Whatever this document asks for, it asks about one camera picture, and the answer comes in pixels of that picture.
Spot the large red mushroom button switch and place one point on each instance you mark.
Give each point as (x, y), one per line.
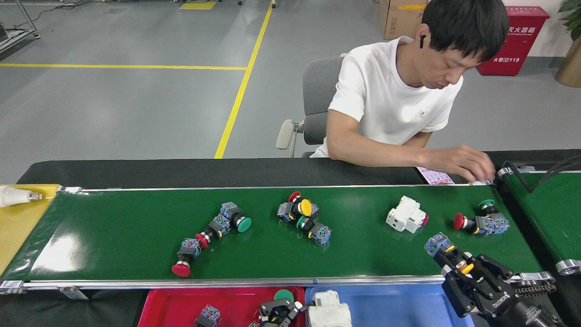
(181, 269)

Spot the grey office chair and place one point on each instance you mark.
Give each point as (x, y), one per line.
(317, 91)

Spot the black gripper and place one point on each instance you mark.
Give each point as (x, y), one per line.
(494, 299)

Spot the person's right forearm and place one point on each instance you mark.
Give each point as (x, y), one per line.
(381, 154)

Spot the smartphone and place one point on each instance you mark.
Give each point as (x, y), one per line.
(433, 176)

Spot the person's left forearm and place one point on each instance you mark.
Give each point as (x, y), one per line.
(417, 140)

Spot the white light bulb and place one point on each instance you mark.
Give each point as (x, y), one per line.
(11, 196)

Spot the large yellow mushroom button switch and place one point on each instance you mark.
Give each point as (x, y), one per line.
(305, 207)

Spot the grey metal rack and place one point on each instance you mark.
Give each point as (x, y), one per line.
(13, 38)

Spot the green conveyor belt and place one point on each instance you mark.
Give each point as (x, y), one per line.
(544, 213)
(113, 218)

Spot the person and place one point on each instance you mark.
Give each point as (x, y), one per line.
(386, 100)

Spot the cardboard box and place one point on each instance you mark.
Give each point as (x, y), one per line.
(399, 20)

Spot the red fire extinguisher box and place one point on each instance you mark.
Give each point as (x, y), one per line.
(522, 45)

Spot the white circuit breaker red lever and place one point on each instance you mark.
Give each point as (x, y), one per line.
(404, 214)

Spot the yellow plastic tray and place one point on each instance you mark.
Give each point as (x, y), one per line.
(18, 227)

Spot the blue plastic tray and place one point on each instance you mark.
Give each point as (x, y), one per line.
(399, 309)

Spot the potted plant gold pot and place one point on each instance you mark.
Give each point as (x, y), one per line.
(569, 68)

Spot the green push button switch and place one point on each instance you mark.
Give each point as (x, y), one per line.
(243, 224)
(283, 295)
(320, 233)
(486, 203)

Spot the red plastic tray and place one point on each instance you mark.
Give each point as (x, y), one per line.
(172, 309)

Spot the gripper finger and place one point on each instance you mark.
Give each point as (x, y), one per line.
(268, 314)
(290, 309)

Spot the person's right hand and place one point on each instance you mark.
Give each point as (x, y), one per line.
(458, 159)

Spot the yellow push button switch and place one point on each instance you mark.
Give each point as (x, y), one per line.
(437, 243)

